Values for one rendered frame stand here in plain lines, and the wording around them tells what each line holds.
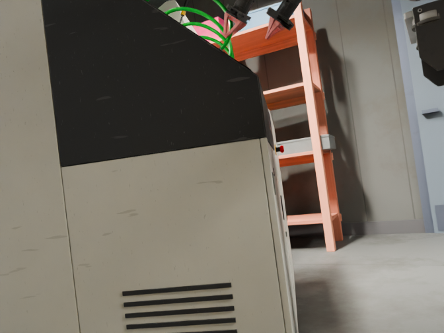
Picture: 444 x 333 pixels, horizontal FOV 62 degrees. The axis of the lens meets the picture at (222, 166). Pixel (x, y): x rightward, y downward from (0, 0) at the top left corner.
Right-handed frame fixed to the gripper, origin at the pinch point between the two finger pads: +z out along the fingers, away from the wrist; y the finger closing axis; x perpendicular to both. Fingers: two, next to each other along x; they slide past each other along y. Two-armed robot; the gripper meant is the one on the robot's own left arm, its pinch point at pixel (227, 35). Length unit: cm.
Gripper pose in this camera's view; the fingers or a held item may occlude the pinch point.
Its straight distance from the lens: 140.7
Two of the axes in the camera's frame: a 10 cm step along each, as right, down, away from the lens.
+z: -4.8, 7.9, 3.7
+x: 8.1, 5.7, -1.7
